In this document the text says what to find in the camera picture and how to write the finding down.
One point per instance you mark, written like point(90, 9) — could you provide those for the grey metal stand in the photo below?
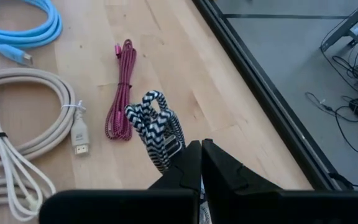
point(345, 29)

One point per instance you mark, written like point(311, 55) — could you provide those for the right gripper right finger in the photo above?
point(259, 205)

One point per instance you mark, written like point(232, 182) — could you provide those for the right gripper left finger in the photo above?
point(120, 208)

